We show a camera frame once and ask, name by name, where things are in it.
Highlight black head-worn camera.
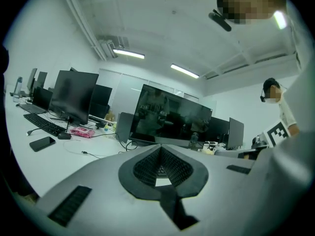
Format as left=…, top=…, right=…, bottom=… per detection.
left=208, top=8, right=232, bottom=32

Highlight grey upright laptop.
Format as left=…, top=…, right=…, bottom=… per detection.
left=115, top=111, right=135, bottom=144

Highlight pink snack packet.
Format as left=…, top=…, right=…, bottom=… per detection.
left=68, top=126, right=96, bottom=139

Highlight black keyboard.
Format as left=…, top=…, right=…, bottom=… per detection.
left=23, top=113, right=66, bottom=137
left=157, top=165, right=171, bottom=179

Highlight white ceiling pipes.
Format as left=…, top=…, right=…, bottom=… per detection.
left=60, top=0, right=108, bottom=61

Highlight black open laptop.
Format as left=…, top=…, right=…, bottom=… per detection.
left=17, top=86, right=54, bottom=115

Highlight person's head and neck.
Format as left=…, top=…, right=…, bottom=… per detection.
left=216, top=0, right=287, bottom=26

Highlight black cable with plug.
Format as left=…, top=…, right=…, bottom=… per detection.
left=81, top=150, right=102, bottom=160

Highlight thin black cable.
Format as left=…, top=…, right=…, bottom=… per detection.
left=26, top=127, right=51, bottom=137

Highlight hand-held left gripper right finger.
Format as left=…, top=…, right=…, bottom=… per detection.
left=161, top=144, right=268, bottom=236

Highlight brown cardboard stack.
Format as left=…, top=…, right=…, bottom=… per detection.
left=105, top=109, right=117, bottom=122

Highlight ceiling tube light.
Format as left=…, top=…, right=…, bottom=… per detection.
left=272, top=10, right=288, bottom=30
left=112, top=48, right=145, bottom=59
left=170, top=63, right=200, bottom=79

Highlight ceiling air conditioner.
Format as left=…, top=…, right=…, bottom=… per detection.
left=97, top=35, right=130, bottom=59

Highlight thin white cable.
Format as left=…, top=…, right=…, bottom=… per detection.
left=63, top=138, right=86, bottom=155

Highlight black smartphone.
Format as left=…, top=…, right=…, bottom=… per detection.
left=29, top=136, right=57, bottom=153

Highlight curved black monitor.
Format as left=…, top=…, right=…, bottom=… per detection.
left=128, top=83, right=213, bottom=149

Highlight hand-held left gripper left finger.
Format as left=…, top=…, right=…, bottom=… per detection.
left=34, top=144, right=190, bottom=236

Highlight black monitor with grey back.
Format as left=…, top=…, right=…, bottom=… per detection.
left=226, top=117, right=245, bottom=150

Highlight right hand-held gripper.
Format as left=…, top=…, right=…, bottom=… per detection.
left=214, top=121, right=290, bottom=157

